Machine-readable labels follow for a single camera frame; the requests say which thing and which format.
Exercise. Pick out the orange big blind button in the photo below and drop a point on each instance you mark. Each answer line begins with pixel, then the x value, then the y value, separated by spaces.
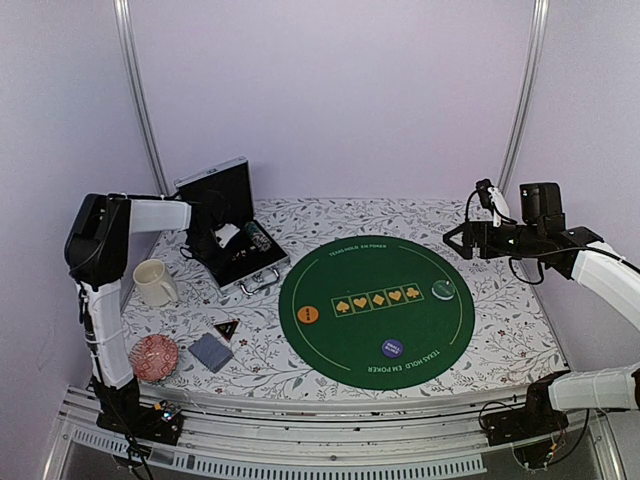
pixel 308 314

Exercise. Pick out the red patterned bowl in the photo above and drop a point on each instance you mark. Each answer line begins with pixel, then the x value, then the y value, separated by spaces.
pixel 154 358

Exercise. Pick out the white ceramic mug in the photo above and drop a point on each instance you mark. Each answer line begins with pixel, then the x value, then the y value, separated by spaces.
pixel 155 284

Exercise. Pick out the black triangular card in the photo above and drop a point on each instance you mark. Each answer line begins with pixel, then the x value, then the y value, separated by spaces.
pixel 227 329

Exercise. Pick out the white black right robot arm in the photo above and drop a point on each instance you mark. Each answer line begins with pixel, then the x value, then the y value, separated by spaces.
pixel 600 277

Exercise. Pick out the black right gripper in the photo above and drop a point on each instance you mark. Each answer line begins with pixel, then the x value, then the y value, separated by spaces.
pixel 472 230

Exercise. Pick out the right poker chip stack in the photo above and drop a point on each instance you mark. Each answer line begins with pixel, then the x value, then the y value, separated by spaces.
pixel 257 236

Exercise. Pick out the right aluminium frame post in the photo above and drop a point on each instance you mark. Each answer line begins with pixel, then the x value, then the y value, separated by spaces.
pixel 532 58

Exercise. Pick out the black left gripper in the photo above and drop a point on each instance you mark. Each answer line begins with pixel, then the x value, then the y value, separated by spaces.
pixel 217 265

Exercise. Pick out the aluminium poker chip case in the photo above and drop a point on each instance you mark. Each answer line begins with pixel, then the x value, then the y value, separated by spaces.
pixel 240 230

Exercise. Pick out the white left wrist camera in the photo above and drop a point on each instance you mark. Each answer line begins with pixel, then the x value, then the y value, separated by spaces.
pixel 224 234

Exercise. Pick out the green dealer button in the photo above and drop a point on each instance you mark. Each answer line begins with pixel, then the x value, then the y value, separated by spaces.
pixel 444 290

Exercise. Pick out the aluminium front rail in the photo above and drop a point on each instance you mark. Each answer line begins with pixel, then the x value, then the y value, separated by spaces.
pixel 234 437

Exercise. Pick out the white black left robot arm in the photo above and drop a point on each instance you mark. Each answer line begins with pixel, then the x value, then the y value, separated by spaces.
pixel 96 253

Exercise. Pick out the aluminium frame post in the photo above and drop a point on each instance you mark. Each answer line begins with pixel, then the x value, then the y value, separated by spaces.
pixel 125 32
pixel 532 58

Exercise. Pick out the purple small blind button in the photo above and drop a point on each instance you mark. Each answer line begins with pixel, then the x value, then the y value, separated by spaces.
pixel 392 348

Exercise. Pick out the round green poker mat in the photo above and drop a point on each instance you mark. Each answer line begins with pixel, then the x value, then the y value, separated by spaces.
pixel 369 289

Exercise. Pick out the left aluminium frame post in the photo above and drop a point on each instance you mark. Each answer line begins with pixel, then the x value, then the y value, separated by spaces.
pixel 125 32

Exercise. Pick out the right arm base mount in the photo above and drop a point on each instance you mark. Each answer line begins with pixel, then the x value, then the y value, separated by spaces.
pixel 525 425

